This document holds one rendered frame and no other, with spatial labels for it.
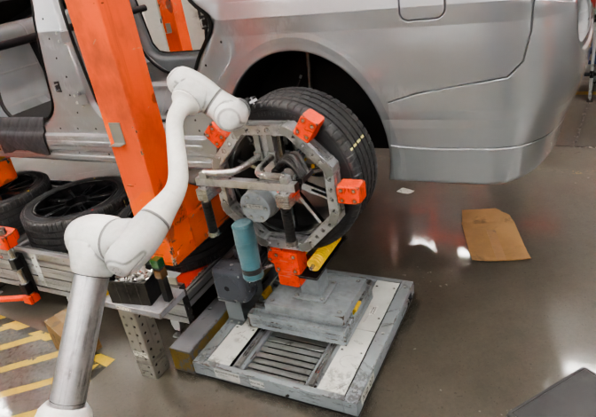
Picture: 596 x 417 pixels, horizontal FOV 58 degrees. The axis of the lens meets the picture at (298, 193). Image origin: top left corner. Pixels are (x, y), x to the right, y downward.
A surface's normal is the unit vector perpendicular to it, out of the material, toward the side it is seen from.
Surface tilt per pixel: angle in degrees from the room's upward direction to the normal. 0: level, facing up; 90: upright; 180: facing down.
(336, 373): 0
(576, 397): 0
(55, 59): 88
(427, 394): 0
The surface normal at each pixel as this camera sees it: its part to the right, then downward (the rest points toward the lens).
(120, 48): 0.89, 0.07
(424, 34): -0.44, 0.44
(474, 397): -0.15, -0.89
